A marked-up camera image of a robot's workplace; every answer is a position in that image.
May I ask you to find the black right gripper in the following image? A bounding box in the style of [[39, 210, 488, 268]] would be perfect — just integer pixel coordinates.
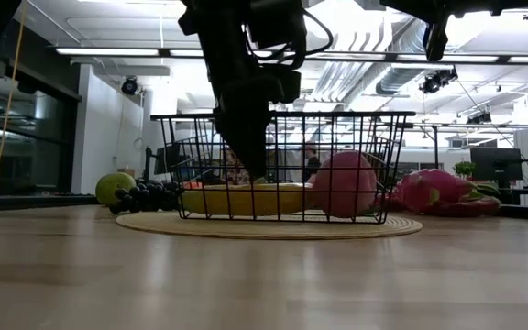
[[379, 0, 452, 63]]

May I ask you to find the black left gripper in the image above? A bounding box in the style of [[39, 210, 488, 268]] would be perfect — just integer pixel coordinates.
[[206, 48, 275, 181]]

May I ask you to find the yellow banana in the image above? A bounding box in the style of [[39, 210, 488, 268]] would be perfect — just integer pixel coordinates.
[[180, 182, 321, 218]]

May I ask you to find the pink peach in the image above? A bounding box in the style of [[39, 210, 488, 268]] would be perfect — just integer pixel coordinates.
[[311, 150, 379, 219]]

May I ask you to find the black grape bunch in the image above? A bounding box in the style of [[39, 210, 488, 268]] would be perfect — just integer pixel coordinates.
[[108, 180, 184, 215]]

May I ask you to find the red grape bunch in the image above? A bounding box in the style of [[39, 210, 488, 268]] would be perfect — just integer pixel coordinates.
[[376, 185, 402, 213]]

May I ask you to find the pink dragon fruit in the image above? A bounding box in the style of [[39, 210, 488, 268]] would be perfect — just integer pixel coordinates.
[[385, 168, 502, 218]]

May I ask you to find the colourful patterned cloth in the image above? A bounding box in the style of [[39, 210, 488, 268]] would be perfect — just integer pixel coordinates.
[[220, 149, 252, 185]]

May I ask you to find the person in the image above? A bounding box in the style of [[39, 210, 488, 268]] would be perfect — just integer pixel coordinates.
[[302, 144, 323, 184]]

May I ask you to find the black track light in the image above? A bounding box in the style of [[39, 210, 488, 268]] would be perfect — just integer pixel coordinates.
[[418, 67, 459, 95], [467, 111, 493, 126]]

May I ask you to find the black computer monitor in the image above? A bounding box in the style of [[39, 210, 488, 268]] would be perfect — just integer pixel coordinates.
[[469, 147, 524, 182], [152, 144, 182, 176]]

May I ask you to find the round woven straw placemat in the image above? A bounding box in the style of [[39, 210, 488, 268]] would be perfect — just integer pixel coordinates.
[[115, 210, 424, 241]]

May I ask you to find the black ceiling spotlight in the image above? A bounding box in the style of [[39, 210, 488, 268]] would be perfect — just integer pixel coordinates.
[[120, 76, 139, 97]]

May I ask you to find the ceiling light strip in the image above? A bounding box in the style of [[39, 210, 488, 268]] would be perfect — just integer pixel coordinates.
[[55, 45, 528, 65]]

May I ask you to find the green potted plant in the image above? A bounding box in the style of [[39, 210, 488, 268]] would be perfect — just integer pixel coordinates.
[[452, 160, 478, 181]]

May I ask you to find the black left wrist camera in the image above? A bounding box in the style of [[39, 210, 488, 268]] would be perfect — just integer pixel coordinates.
[[263, 67, 303, 105]]

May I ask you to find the silver ventilation duct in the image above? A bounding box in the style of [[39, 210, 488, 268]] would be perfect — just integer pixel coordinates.
[[376, 67, 425, 97]]

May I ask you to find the black wire basket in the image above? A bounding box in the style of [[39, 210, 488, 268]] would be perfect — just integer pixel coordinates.
[[149, 110, 417, 226]]

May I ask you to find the yellow cable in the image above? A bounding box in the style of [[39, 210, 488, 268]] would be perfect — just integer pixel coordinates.
[[0, 0, 28, 196]]

